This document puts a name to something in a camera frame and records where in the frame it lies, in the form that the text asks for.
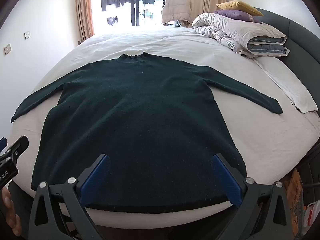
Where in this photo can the folded grey duvet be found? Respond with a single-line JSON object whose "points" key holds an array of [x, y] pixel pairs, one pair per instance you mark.
{"points": [[240, 33]]}

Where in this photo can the person's left hand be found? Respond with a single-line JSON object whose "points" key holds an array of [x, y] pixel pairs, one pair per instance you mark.
{"points": [[10, 215]]}

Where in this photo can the black window frame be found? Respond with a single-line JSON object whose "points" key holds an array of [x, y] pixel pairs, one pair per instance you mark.
{"points": [[135, 2]]}

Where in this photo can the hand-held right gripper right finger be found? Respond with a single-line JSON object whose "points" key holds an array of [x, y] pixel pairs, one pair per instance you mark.
{"points": [[226, 180]]}

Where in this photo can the bed with white sheet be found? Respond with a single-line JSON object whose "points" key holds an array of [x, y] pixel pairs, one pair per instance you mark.
{"points": [[250, 135]]}

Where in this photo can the beige puffer jacket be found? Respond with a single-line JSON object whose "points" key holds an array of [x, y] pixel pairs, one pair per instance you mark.
{"points": [[176, 10]]}

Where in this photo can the white plastic bag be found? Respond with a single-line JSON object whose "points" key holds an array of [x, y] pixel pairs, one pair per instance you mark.
{"points": [[311, 215]]}

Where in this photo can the dark hanging trousers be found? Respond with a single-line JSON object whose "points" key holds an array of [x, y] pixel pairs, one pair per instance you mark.
{"points": [[113, 0]]}

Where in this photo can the purple pillow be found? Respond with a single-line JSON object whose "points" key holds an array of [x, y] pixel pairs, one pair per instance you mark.
{"points": [[235, 15]]}

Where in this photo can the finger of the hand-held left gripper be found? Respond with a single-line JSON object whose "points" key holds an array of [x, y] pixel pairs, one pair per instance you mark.
{"points": [[2, 145], [17, 146]]}

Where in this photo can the orange bag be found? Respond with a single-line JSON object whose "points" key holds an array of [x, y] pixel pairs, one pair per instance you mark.
{"points": [[294, 197]]}

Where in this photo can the white flat pillow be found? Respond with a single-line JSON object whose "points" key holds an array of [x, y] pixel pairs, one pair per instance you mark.
{"points": [[287, 85]]}

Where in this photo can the dark grey padded headboard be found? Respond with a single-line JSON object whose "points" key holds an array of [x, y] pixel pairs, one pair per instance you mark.
{"points": [[303, 42]]}

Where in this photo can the dark green sweater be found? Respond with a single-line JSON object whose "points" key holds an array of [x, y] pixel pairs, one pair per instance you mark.
{"points": [[140, 120]]}

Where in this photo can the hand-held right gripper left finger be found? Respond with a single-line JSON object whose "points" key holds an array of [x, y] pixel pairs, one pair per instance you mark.
{"points": [[96, 177]]}

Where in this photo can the small dark hanging garment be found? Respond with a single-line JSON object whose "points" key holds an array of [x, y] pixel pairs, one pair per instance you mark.
{"points": [[112, 21]]}

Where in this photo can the silver wall socket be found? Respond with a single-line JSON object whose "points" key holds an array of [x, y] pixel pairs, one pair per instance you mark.
{"points": [[27, 34], [7, 50]]}

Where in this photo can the yellow pillow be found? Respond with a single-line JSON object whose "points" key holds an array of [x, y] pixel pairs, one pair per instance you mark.
{"points": [[237, 6]]}

